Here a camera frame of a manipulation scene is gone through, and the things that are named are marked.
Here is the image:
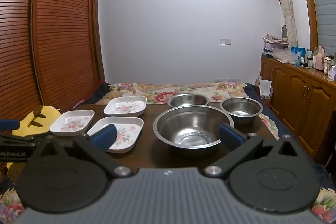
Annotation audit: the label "wooden louvered wardrobe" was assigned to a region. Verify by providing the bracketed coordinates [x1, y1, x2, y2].
[0, 0, 107, 174]

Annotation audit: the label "wooden sideboard cabinet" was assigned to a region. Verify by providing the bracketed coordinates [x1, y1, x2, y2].
[260, 55, 336, 170]

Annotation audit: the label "large steel bowl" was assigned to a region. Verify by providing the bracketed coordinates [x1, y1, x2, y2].
[153, 105, 235, 159]

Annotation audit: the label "white paper box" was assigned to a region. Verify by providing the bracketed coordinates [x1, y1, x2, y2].
[258, 79, 274, 97]

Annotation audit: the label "large floral white plate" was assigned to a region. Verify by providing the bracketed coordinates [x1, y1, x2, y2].
[87, 116, 144, 154]
[103, 95, 147, 118]

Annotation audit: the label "yellow plush toy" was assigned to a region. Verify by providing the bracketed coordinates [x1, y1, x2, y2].
[10, 105, 62, 137]

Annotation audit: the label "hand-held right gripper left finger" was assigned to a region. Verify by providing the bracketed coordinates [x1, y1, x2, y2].
[26, 124, 134, 179]

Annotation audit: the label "shallow steel bowl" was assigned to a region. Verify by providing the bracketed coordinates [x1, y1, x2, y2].
[167, 93, 210, 109]

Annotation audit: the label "floral blanket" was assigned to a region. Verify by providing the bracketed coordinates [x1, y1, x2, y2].
[93, 81, 336, 224]

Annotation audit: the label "dark cloth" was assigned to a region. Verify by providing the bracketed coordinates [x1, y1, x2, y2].
[89, 82, 111, 104]

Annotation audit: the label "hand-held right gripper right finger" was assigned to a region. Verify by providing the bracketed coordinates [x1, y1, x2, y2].
[202, 123, 313, 179]

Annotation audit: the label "deep steel bowl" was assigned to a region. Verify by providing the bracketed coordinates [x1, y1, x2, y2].
[219, 97, 264, 125]

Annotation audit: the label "wooden door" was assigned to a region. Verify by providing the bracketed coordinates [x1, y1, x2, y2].
[91, 0, 106, 84]

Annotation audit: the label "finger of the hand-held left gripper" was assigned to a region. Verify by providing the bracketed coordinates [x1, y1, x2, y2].
[15, 133, 53, 145]
[0, 120, 21, 132]

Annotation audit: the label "pink bottle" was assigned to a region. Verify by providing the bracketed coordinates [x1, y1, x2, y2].
[315, 47, 326, 71]

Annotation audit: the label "small floral white plate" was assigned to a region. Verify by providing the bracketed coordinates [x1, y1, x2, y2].
[49, 110, 95, 136]

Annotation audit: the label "blue and white boxes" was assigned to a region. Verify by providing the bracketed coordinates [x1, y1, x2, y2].
[290, 46, 306, 57]

